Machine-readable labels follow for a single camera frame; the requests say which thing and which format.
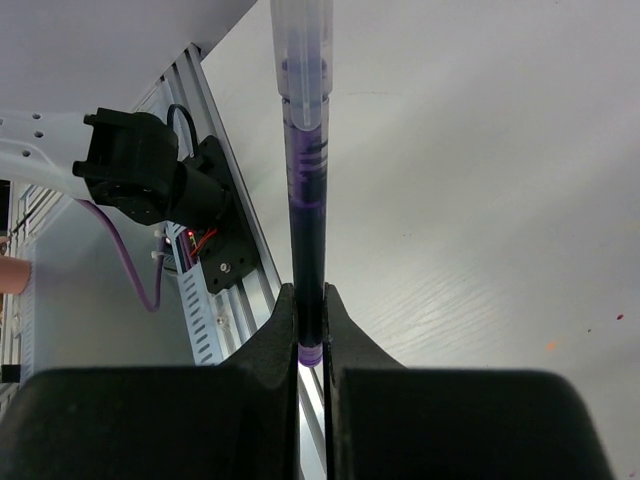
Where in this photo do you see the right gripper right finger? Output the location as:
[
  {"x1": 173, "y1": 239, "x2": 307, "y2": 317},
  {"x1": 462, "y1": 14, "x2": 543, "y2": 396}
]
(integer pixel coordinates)
[{"x1": 323, "y1": 285, "x2": 613, "y2": 479}]

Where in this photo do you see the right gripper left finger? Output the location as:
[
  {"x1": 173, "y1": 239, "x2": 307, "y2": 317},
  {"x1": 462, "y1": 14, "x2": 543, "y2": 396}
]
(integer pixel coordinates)
[{"x1": 1, "y1": 285, "x2": 300, "y2": 479}]

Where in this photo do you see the purple pen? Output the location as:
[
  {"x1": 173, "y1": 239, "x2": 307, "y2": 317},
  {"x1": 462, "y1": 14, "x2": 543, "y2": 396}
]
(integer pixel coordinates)
[{"x1": 282, "y1": 44, "x2": 331, "y2": 369}]

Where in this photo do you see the clear pen cap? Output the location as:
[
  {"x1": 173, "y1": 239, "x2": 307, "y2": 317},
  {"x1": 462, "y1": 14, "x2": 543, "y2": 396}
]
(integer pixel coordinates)
[{"x1": 270, "y1": 0, "x2": 333, "y2": 131}]

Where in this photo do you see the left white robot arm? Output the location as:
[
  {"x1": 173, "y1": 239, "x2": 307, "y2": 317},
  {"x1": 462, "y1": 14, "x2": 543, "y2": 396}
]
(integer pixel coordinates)
[{"x1": 1, "y1": 104, "x2": 233, "y2": 230}]

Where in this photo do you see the white slotted cable duct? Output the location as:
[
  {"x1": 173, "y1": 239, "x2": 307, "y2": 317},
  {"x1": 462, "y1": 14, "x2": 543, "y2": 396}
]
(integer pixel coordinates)
[{"x1": 165, "y1": 222, "x2": 223, "y2": 366}]

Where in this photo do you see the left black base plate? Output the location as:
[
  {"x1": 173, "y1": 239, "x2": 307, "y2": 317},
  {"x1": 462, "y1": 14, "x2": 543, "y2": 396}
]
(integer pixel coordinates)
[{"x1": 192, "y1": 135, "x2": 259, "y2": 294}]

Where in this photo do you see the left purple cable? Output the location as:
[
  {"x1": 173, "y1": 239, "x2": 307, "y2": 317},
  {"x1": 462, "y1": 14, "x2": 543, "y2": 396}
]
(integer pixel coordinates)
[{"x1": 74, "y1": 197, "x2": 166, "y2": 314}]

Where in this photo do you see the aluminium front rail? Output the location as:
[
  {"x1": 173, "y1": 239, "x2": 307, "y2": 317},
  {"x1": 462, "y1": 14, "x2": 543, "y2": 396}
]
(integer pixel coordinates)
[{"x1": 134, "y1": 42, "x2": 329, "y2": 480}]

